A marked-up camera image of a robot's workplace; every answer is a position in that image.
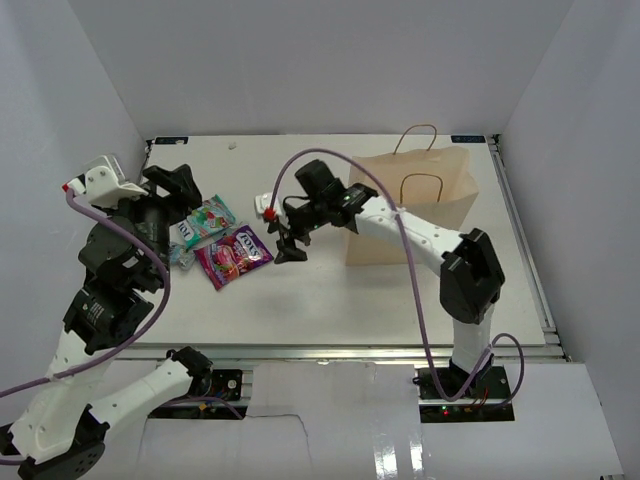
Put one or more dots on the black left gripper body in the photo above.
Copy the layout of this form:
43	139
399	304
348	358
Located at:
153	212

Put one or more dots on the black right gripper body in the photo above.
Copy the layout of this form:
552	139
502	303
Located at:
303	220

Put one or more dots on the purple Fox's candy bag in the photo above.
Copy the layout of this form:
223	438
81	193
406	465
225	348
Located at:
232	256

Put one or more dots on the green Fox's candy bag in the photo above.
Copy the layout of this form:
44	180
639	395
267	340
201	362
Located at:
211	218

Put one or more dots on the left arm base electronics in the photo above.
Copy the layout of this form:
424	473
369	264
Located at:
223	400

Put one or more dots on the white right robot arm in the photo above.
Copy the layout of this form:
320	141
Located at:
471	277

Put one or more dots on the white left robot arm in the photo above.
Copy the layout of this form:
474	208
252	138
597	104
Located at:
63	431

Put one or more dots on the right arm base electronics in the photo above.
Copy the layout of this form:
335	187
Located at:
477	405

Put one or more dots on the brown paper bag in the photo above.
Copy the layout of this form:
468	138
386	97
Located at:
434	184

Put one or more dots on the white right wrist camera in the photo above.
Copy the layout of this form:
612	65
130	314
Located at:
267	207

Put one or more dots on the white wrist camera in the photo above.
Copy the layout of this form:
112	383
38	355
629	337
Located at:
267	207
104	184

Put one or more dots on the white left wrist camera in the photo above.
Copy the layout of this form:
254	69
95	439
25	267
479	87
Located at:
104	184

